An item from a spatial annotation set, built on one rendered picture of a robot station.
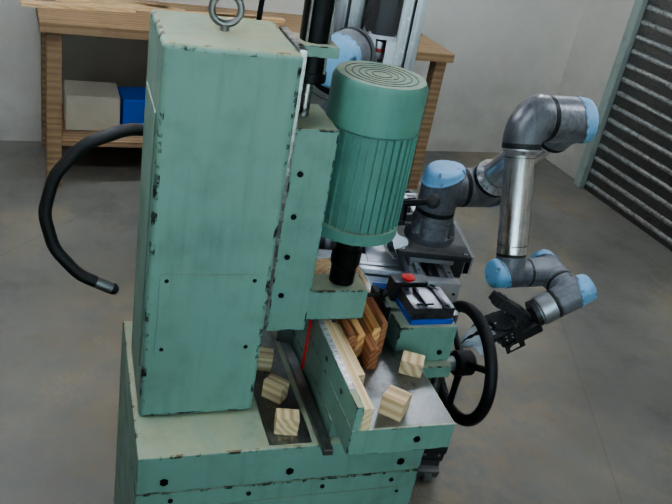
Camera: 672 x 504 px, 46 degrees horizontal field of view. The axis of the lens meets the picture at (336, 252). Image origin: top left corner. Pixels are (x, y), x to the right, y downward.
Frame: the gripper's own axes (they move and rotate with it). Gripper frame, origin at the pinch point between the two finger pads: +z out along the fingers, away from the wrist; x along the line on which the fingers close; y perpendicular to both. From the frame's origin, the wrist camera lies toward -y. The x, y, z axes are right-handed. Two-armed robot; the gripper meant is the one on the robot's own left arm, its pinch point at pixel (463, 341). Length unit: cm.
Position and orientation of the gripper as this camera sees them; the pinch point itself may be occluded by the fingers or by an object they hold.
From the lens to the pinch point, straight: 198.7
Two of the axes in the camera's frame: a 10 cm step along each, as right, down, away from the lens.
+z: -9.0, 4.3, -0.5
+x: -2.8, -4.9, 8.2
